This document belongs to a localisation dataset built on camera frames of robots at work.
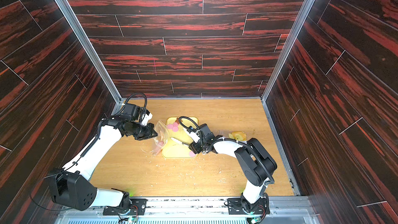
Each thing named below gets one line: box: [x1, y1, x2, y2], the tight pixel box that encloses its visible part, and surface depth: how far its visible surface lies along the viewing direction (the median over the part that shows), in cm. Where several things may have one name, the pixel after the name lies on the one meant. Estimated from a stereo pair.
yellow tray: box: [161, 116, 197, 159], surface depth 95 cm
